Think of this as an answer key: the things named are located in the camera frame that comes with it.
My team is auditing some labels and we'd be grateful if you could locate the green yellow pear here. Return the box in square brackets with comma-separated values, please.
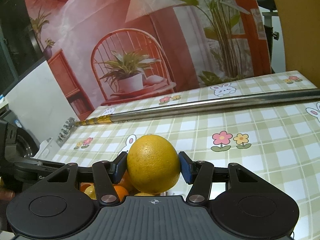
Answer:
[134, 192, 155, 197]

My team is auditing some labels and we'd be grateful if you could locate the black office chair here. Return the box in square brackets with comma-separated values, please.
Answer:
[257, 0, 279, 61]

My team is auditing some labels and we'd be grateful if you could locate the checkered bunny tablecloth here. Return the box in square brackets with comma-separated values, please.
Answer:
[51, 70, 320, 240]

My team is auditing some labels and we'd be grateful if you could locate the tangerine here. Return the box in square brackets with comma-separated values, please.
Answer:
[118, 171, 134, 192]
[80, 183, 92, 192]
[113, 185, 129, 202]

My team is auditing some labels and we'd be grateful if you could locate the printed room backdrop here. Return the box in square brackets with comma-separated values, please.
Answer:
[25, 0, 271, 119]

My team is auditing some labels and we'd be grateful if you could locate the yellow lemon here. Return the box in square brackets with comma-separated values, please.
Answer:
[127, 134, 181, 194]

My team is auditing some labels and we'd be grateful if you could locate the wooden headboard panel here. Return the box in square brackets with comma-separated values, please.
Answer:
[275, 0, 319, 87]

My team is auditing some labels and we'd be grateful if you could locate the telescopic metal pole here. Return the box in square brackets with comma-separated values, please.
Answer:
[57, 88, 319, 144]

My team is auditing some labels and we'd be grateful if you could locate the yellow citrus fruit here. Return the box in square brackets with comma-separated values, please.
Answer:
[84, 185, 97, 200]

